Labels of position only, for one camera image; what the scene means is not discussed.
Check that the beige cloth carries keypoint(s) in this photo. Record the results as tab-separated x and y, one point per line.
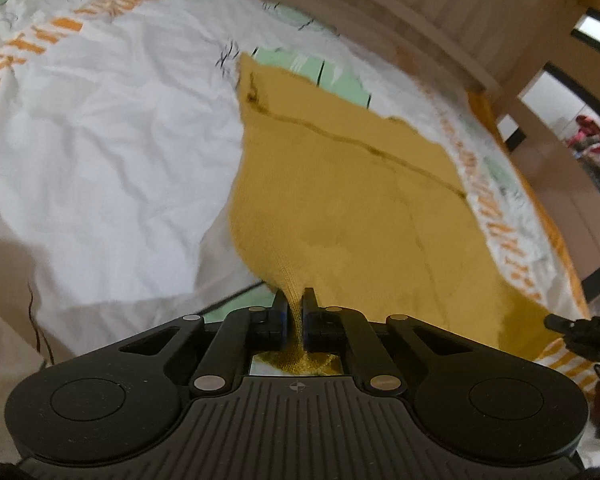
2	340

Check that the white leaf-print bed sheet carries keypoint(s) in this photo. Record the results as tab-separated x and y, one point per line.
105	135

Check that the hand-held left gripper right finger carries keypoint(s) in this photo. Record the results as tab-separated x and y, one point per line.
311	317

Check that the mustard yellow long-sleeve sweater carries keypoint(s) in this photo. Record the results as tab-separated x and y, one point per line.
350	200

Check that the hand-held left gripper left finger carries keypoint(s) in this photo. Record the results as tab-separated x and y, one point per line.
279	317

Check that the pile of colourful clothes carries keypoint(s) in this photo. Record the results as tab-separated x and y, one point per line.
597	152

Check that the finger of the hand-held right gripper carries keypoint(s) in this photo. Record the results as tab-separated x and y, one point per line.
582	332

